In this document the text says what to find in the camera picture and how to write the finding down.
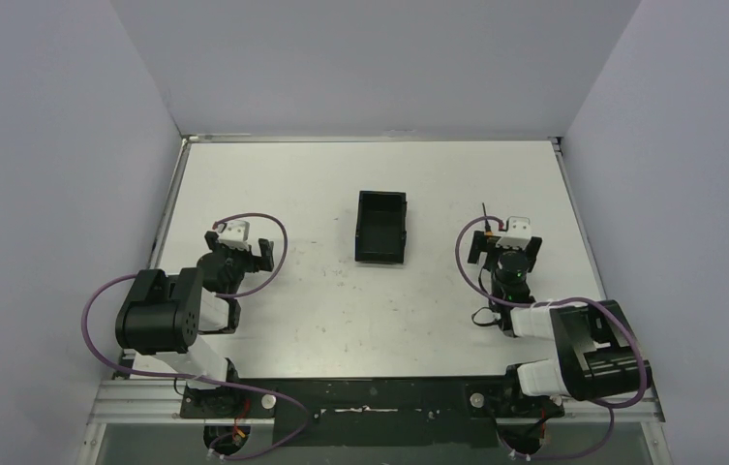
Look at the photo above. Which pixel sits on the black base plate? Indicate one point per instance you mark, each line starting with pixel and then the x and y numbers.
pixel 379 412

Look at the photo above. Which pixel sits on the aluminium front rail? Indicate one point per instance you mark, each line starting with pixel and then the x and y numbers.
pixel 155 402

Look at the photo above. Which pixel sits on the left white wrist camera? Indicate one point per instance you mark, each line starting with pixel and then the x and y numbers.
pixel 234 235

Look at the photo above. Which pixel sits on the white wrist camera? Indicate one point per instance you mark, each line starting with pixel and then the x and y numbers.
pixel 234 235
pixel 517 234

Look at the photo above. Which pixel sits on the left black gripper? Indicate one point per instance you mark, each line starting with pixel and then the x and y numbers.
pixel 239 250

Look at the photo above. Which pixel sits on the orange black screwdriver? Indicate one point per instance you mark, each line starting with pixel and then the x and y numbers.
pixel 487 226

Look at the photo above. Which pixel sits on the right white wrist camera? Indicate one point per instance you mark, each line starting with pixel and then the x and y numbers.
pixel 517 234

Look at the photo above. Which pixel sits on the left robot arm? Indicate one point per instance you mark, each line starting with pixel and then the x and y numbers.
pixel 166 316

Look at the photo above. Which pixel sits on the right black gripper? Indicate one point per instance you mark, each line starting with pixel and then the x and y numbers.
pixel 488 246

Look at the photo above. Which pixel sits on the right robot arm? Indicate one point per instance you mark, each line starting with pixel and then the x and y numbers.
pixel 597 355

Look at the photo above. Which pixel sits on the black plastic bin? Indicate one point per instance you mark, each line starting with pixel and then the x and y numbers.
pixel 381 227

